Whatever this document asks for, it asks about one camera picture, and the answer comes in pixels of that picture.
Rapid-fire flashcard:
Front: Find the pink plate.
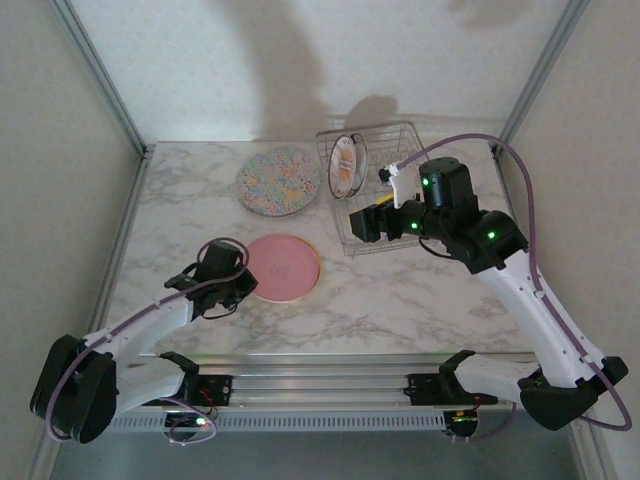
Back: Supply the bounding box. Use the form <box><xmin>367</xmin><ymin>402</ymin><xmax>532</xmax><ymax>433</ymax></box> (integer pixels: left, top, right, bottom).
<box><xmin>246</xmin><ymin>233</ymin><xmax>321</xmax><ymax>303</ymax></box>

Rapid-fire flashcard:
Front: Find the colourful squiggle pattern plate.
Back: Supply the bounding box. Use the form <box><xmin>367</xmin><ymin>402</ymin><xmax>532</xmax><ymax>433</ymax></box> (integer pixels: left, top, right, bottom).
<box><xmin>236</xmin><ymin>146</ymin><xmax>321</xmax><ymax>217</ymax></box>

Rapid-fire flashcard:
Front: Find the small plate dark rim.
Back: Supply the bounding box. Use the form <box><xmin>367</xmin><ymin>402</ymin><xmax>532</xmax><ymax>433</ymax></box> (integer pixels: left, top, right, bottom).
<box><xmin>349</xmin><ymin>132</ymin><xmax>372</xmax><ymax>196</ymax></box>

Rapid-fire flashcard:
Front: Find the small white plate orange print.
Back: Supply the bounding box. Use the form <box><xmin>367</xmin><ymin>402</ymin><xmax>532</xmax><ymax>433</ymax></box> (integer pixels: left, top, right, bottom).
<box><xmin>327</xmin><ymin>133</ymin><xmax>359</xmax><ymax>200</ymax></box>

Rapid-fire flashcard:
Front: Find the circuit board with LED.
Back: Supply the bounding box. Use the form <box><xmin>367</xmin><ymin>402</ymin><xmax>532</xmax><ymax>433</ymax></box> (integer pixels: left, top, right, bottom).
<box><xmin>444</xmin><ymin>409</ymin><xmax>484</xmax><ymax>444</ymax></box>
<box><xmin>162</xmin><ymin>412</ymin><xmax>219</xmax><ymax>447</ymax></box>

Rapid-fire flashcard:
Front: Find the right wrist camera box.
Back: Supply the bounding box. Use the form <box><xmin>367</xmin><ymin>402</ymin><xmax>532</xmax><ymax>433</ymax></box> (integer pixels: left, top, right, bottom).
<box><xmin>377</xmin><ymin>160</ymin><xmax>420</xmax><ymax>210</ymax></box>

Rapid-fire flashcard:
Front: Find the metal wire dish rack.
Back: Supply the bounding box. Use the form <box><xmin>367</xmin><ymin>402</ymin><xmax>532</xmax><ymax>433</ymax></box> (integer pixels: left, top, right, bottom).
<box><xmin>315</xmin><ymin>118</ymin><xmax>437</xmax><ymax>258</ymax></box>

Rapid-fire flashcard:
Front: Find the aluminium table side rail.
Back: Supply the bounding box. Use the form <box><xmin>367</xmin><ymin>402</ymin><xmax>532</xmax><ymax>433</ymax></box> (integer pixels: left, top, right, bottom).
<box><xmin>492</xmin><ymin>142</ymin><xmax>617</xmax><ymax>480</ymax></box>
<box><xmin>29</xmin><ymin>144</ymin><xmax>156</xmax><ymax>480</ymax></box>

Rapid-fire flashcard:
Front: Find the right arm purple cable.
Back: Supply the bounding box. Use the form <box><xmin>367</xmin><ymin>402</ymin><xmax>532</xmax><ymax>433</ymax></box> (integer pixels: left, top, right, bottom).
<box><xmin>394</xmin><ymin>132</ymin><xmax>632</xmax><ymax>444</ymax></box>

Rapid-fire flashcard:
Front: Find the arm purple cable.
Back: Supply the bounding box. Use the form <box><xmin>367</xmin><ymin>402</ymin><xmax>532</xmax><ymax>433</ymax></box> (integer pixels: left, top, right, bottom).
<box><xmin>394</xmin><ymin>132</ymin><xmax>632</xmax><ymax>444</ymax></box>
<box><xmin>46</xmin><ymin>237</ymin><xmax>251</xmax><ymax>446</ymax></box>

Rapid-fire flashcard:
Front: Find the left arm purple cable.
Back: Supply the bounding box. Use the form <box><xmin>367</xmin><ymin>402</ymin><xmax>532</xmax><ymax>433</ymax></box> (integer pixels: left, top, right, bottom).
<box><xmin>46</xmin><ymin>237</ymin><xmax>251</xmax><ymax>446</ymax></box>

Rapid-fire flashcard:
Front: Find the aluminium mounting rail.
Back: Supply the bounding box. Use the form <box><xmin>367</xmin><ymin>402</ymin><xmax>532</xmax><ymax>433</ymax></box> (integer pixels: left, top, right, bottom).
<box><xmin>107</xmin><ymin>352</ymin><xmax>541</xmax><ymax>415</ymax></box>

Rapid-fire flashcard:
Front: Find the grey slotted cable duct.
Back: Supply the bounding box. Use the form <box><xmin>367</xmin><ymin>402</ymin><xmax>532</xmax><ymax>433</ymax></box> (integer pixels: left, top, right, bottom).
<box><xmin>107</xmin><ymin>412</ymin><xmax>447</xmax><ymax>434</ymax></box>

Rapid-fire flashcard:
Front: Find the aluminium frame post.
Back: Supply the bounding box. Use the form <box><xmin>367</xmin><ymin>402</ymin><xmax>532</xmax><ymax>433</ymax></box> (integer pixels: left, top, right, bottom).
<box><xmin>48</xmin><ymin>0</ymin><xmax>151</xmax><ymax>157</ymax></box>
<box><xmin>494</xmin><ymin>0</ymin><xmax>591</xmax><ymax>151</ymax></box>

